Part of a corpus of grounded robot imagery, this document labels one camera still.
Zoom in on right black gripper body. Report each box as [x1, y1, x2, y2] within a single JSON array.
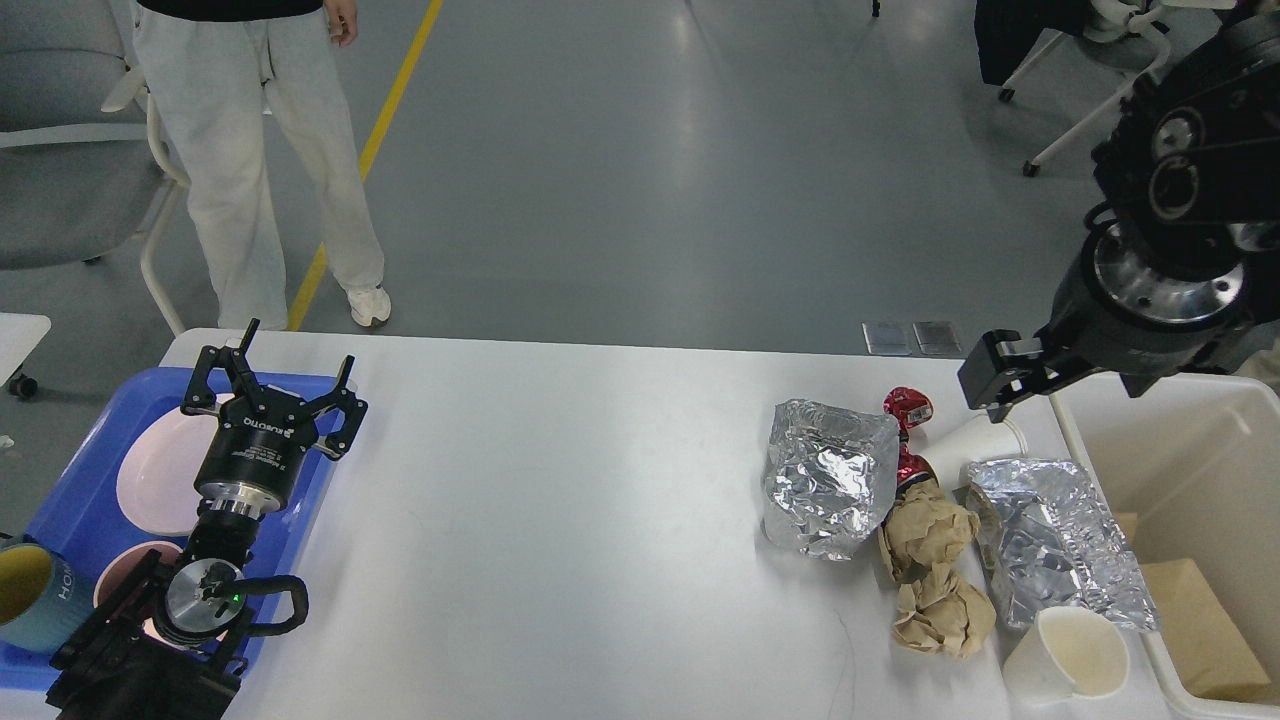
[[1039, 222, 1247, 397]]

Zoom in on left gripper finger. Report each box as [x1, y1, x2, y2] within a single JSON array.
[[180, 318, 266, 421], [294, 355, 369, 461]]

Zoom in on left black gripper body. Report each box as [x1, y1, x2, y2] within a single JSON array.
[[193, 398, 319, 520]]

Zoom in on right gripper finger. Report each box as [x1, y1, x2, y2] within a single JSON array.
[[957, 329, 1100, 423]]

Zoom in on pink plate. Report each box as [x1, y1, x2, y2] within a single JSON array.
[[116, 409, 219, 537]]

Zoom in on small foil piece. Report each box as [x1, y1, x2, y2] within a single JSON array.
[[961, 457, 1162, 633]]

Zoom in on aluminium foil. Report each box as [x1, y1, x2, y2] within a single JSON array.
[[762, 398, 900, 562]]

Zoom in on teal mug yellow inside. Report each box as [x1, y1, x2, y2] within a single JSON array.
[[1, 543, 95, 655]]

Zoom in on brown paper bag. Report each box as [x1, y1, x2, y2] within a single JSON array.
[[1117, 506, 1277, 719]]

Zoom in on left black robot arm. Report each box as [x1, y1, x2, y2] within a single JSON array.
[[46, 322, 369, 719]]

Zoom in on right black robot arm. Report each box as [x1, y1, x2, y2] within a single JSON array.
[[957, 12, 1277, 421]]

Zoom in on white paper cup lying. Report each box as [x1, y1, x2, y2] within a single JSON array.
[[916, 414, 1028, 492]]

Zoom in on crushed red can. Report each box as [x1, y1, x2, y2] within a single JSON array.
[[883, 386, 936, 495]]

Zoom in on seated person black clothes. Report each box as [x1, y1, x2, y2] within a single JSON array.
[[1233, 338, 1280, 396]]

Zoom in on white plastic bin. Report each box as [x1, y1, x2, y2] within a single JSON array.
[[1050, 373, 1279, 719]]

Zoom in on white side table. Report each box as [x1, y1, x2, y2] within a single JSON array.
[[1, 313, 51, 401]]

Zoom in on crumpled brown paper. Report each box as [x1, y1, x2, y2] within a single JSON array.
[[876, 479, 995, 659]]

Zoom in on white rolling chair left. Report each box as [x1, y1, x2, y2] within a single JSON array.
[[1, 1, 189, 334]]

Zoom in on white paper cup front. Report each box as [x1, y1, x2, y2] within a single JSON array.
[[1002, 606, 1130, 706]]

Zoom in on office chair with jacket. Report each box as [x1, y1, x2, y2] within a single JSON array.
[[972, 0, 1242, 177]]

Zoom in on standing person grey trousers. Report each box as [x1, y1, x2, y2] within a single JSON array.
[[132, 1, 392, 331]]

